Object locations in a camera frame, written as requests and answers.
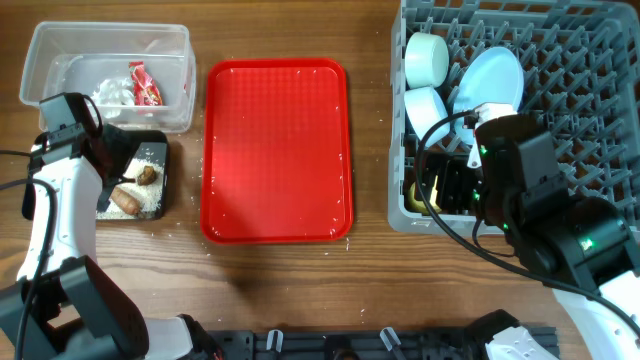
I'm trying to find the white tissue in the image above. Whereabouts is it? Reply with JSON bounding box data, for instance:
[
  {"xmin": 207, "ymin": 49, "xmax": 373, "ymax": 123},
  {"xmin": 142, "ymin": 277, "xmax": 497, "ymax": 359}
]
[{"xmin": 91, "ymin": 77, "xmax": 134, "ymax": 119}]

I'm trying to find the light blue plate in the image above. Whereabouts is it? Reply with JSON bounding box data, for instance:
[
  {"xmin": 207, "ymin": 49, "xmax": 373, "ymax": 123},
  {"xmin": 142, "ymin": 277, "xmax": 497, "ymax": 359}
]
[{"xmin": 453, "ymin": 47, "xmax": 524, "ymax": 113}]

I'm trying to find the yellow plastic cup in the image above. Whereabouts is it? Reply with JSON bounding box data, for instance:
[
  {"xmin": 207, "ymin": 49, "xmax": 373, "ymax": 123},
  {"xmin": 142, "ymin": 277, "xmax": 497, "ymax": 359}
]
[{"xmin": 408, "ymin": 175, "xmax": 442, "ymax": 215}]

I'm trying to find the black plastic tray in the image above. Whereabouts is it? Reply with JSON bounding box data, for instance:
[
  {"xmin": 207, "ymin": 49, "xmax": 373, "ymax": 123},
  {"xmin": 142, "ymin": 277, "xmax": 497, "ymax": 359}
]
[{"xmin": 97, "ymin": 130, "xmax": 170, "ymax": 221}]

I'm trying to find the red snack wrapper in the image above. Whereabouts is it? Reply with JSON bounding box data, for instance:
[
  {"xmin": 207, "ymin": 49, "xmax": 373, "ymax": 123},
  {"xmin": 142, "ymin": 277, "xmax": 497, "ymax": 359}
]
[{"xmin": 129, "ymin": 61, "xmax": 164, "ymax": 106}]

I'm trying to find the green bowl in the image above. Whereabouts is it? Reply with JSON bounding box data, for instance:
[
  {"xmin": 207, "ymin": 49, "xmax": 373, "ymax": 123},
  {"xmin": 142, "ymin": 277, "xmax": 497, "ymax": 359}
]
[{"xmin": 405, "ymin": 33, "xmax": 449, "ymax": 89}]

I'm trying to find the clear plastic waste bin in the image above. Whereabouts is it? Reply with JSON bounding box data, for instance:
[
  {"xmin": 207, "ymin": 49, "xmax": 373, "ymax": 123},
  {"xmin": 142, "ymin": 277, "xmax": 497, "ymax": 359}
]
[{"xmin": 19, "ymin": 22, "xmax": 197, "ymax": 133}]

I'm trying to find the red serving tray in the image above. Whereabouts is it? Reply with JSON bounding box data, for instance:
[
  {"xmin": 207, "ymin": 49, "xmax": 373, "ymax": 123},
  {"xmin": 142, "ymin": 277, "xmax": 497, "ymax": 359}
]
[{"xmin": 200, "ymin": 58, "xmax": 354, "ymax": 245}]

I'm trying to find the grey dishwasher rack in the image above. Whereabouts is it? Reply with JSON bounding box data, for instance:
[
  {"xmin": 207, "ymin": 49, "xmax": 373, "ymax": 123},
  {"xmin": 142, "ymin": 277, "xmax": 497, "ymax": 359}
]
[{"xmin": 388, "ymin": 1, "xmax": 639, "ymax": 235}]

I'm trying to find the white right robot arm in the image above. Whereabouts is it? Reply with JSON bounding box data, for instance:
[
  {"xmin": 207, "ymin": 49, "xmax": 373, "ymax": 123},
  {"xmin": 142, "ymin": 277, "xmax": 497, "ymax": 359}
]
[{"xmin": 433, "ymin": 115, "xmax": 639, "ymax": 359}]

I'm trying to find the pile of white rice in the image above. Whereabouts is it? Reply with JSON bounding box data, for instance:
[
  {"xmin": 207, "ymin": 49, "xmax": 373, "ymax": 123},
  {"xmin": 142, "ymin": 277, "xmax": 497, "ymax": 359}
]
[{"xmin": 96, "ymin": 159, "xmax": 164, "ymax": 220}]

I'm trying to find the brown food scrap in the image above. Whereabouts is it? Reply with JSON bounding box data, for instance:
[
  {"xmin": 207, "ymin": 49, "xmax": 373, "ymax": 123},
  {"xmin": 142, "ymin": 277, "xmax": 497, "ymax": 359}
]
[{"xmin": 136, "ymin": 165, "xmax": 157, "ymax": 186}]

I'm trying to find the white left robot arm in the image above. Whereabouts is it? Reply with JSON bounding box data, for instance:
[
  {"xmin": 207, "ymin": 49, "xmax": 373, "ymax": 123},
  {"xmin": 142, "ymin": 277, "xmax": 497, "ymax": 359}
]
[{"xmin": 1, "ymin": 93, "xmax": 225, "ymax": 359}]

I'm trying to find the light blue small bowl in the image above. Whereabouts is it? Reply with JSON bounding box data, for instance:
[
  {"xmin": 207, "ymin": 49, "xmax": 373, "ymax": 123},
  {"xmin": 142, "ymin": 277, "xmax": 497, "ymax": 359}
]
[{"xmin": 404, "ymin": 87, "xmax": 448, "ymax": 140}]

